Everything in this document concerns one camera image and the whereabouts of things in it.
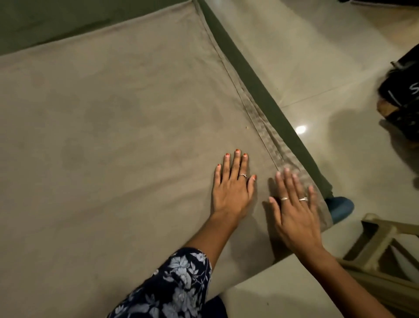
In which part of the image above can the beige plastic stool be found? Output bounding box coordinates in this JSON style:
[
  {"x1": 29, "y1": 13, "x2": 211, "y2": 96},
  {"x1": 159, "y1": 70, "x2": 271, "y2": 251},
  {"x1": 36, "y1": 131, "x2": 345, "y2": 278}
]
[{"x1": 337, "y1": 213, "x2": 419, "y2": 318}]

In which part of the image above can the person's right forearm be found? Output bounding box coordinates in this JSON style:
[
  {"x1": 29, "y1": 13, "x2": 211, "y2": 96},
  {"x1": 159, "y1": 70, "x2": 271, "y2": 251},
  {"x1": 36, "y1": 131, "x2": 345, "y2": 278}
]
[{"x1": 296, "y1": 246, "x2": 397, "y2": 318}]

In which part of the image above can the dark floral sleeve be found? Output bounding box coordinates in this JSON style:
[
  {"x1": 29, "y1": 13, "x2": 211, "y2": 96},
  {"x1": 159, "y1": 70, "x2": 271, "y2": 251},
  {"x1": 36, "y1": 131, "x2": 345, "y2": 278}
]
[{"x1": 106, "y1": 247, "x2": 213, "y2": 318}]

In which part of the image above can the green mattress cover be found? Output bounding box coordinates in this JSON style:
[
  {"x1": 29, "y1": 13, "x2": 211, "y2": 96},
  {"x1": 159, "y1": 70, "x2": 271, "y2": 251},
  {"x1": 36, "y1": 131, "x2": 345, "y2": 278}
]
[{"x1": 0, "y1": 0, "x2": 334, "y2": 200}]

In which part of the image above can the person's left forearm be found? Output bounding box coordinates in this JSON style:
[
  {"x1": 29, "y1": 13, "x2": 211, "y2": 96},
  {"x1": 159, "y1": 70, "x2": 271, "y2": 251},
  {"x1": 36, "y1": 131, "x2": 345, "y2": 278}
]
[{"x1": 183, "y1": 212, "x2": 241, "y2": 272}]

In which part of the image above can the black bag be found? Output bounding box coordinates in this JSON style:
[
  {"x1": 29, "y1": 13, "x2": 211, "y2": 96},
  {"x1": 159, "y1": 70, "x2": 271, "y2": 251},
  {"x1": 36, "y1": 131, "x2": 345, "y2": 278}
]
[{"x1": 376, "y1": 44, "x2": 419, "y2": 142}]

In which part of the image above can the person's left hand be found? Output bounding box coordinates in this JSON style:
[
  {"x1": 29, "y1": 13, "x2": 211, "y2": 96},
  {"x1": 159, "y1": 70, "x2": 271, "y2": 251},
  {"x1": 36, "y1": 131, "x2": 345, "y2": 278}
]
[{"x1": 212, "y1": 149, "x2": 257, "y2": 227}]

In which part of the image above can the beige bed sheet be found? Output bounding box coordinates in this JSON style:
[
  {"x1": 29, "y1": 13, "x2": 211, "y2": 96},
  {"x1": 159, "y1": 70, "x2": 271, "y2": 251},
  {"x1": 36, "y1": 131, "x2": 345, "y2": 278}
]
[{"x1": 0, "y1": 0, "x2": 334, "y2": 318}]

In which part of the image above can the person's right hand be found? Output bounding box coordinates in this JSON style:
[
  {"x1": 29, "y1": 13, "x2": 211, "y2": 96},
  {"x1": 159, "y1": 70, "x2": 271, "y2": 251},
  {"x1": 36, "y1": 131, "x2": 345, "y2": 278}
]
[{"x1": 268, "y1": 168, "x2": 325, "y2": 260}]

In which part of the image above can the blue slipper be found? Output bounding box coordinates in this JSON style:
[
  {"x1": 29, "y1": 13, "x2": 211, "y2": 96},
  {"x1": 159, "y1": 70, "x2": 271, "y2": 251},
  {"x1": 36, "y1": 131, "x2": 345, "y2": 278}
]
[{"x1": 325, "y1": 197, "x2": 355, "y2": 225}]

